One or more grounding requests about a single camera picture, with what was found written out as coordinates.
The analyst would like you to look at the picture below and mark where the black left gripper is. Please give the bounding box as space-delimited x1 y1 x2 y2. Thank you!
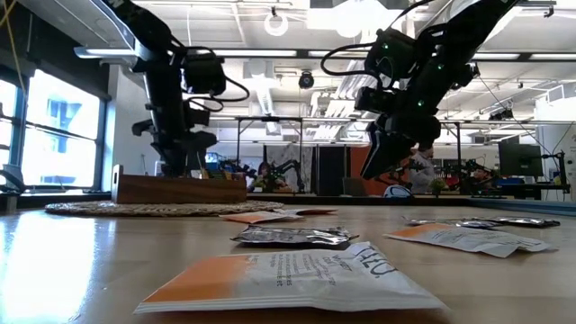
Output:
131 58 220 177

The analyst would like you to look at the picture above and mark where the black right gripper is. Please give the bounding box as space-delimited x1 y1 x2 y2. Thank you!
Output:
354 84 443 181

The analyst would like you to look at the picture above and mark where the dark blackcurrant tea packet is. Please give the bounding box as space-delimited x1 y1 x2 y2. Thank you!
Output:
229 224 360 248
472 216 562 229
401 215 503 230

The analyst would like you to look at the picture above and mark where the white orange Tazo tea packet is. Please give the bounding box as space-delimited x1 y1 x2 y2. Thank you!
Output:
383 223 554 259
273 207 338 216
133 241 447 315
219 211 303 225

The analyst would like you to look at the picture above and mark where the wooden compartment tea box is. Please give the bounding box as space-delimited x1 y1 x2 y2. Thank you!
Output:
111 164 248 204

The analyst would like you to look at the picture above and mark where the white blue rounded object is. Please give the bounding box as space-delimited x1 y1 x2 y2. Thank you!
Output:
382 184 413 199

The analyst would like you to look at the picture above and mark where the person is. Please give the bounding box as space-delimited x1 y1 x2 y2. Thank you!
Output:
254 160 283 194
407 143 437 195

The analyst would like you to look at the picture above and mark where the grey chair back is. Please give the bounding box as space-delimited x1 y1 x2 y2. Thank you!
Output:
341 176 368 197

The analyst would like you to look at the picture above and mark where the small background potted plant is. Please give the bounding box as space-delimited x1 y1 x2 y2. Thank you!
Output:
429 176 447 197

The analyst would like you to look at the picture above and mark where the round woven wicker placemat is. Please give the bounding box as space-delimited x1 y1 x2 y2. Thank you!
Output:
44 200 285 218

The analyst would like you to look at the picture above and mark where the large window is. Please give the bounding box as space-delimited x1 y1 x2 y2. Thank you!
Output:
0 67 105 191

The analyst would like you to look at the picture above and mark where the black computer monitor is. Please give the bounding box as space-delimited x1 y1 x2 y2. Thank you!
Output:
498 142 545 179

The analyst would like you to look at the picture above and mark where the black overhead beam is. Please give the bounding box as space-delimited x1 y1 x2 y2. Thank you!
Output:
74 47 576 62

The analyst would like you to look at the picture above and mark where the white ceiling light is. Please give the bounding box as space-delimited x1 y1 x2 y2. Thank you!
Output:
305 0 409 40

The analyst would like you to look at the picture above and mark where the orange partition wall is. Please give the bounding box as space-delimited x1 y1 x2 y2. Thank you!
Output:
349 146 422 197

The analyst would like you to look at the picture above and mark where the black aluminium table frame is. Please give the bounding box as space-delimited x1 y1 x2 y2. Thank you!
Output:
0 191 576 217

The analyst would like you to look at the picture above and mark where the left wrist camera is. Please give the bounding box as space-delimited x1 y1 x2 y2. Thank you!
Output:
182 49 228 96

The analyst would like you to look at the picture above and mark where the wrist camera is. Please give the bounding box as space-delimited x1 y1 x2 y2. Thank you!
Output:
182 49 228 96
364 27 418 81

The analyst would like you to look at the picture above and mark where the black metal rack frame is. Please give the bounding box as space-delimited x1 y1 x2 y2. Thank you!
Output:
234 115 305 194

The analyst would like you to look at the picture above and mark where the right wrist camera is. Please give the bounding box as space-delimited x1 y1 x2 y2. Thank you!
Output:
364 27 418 81

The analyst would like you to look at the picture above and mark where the black ceiling camera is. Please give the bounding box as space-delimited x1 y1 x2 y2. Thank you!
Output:
297 70 316 90

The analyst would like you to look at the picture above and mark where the white hanging ring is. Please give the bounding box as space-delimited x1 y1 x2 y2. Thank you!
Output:
263 12 290 38

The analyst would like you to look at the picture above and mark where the black angled bracket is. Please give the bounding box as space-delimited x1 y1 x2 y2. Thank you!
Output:
0 164 31 212

